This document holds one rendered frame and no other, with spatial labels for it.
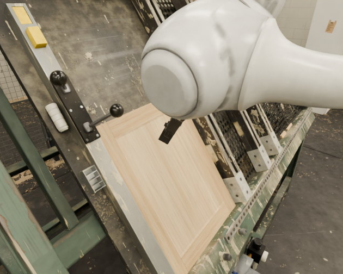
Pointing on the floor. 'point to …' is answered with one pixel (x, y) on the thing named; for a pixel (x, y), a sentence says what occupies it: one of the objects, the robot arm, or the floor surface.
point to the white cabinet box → (332, 31)
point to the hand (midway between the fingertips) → (167, 132)
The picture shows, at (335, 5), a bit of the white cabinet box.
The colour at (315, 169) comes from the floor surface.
